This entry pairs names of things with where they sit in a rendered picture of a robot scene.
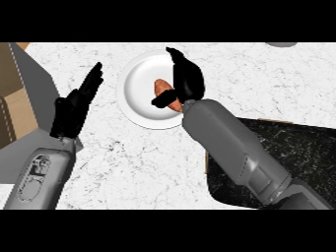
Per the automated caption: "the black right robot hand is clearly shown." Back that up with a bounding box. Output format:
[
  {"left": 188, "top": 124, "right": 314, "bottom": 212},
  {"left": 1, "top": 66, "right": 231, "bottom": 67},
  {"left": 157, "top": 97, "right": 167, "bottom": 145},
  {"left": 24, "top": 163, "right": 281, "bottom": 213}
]
[{"left": 150, "top": 46, "right": 207, "bottom": 109}]

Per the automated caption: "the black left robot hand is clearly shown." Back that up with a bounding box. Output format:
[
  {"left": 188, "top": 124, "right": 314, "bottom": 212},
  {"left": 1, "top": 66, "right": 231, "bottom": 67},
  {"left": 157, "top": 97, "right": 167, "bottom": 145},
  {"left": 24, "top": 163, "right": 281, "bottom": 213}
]
[{"left": 47, "top": 61, "right": 105, "bottom": 140}]

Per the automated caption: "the orange sweet potato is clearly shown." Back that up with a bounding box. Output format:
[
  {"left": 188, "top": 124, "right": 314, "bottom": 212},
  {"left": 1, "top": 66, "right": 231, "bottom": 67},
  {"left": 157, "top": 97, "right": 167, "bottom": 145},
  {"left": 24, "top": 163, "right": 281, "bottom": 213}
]
[{"left": 152, "top": 78, "right": 184, "bottom": 113}]

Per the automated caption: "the white round plate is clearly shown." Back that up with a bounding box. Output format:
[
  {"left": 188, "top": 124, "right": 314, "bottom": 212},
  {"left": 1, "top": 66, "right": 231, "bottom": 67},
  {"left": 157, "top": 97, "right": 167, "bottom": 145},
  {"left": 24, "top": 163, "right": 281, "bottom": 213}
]
[{"left": 115, "top": 50, "right": 189, "bottom": 130}]

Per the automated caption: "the black marbled tray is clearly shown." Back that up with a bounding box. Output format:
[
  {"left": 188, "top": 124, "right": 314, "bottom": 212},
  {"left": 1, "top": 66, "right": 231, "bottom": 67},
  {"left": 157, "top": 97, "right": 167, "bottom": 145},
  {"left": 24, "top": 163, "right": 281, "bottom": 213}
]
[{"left": 204, "top": 117, "right": 336, "bottom": 210}]

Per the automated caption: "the open wooden cabinet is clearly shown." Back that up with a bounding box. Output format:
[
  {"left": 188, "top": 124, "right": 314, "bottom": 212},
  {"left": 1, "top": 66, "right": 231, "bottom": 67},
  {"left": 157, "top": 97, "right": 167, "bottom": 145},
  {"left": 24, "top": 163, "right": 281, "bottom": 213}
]
[{"left": 0, "top": 42, "right": 41, "bottom": 161}]

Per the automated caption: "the grey round object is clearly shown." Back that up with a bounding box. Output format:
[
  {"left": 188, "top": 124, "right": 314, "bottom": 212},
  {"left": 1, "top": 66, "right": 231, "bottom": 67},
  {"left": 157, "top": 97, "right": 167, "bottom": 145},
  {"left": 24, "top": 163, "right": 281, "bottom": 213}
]
[{"left": 264, "top": 42, "right": 298, "bottom": 48}]

